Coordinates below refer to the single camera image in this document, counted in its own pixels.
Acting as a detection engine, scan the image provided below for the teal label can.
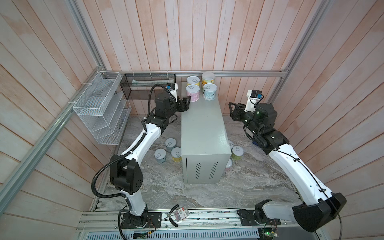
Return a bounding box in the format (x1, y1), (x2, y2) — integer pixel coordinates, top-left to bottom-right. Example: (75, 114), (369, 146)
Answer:
(203, 83), (218, 101)
(165, 138), (177, 152)

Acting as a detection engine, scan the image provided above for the blue label can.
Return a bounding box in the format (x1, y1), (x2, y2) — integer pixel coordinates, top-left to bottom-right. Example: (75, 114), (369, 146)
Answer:
(154, 149), (167, 163)

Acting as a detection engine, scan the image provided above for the green label can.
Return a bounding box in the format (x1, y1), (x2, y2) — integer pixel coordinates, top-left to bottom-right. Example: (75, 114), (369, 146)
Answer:
(231, 146), (244, 161)

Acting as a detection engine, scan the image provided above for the white wire mesh shelf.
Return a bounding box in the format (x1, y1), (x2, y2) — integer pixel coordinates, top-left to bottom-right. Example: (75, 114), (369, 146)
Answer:
(73, 72), (132, 145)

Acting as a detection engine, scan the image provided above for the orange yellow label can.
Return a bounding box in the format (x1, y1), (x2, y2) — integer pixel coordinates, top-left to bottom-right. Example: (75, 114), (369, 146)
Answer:
(202, 72), (216, 86)

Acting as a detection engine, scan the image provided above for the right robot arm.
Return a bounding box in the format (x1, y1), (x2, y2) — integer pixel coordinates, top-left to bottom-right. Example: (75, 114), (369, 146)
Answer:
(229, 103), (347, 233)

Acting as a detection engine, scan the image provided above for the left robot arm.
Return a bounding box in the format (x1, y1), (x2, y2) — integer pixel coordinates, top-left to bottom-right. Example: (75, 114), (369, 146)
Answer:
(91, 92), (191, 228)

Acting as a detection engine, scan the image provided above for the light pink label can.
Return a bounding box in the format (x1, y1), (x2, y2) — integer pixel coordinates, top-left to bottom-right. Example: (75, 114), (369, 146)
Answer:
(225, 159), (233, 172)

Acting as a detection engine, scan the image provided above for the grey metal cabinet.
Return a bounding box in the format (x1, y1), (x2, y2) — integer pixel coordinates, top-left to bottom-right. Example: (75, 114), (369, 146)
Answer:
(181, 87), (232, 184)

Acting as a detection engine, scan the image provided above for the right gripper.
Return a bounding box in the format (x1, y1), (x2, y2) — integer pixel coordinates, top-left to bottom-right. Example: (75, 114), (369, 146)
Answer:
(229, 102), (260, 139)

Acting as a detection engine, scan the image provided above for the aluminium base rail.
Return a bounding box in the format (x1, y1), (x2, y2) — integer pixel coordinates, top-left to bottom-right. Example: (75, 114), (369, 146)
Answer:
(75, 208), (330, 240)

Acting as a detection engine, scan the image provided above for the black mesh wall basket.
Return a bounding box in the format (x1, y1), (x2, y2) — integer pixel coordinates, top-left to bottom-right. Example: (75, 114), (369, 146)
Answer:
(120, 73), (176, 101)

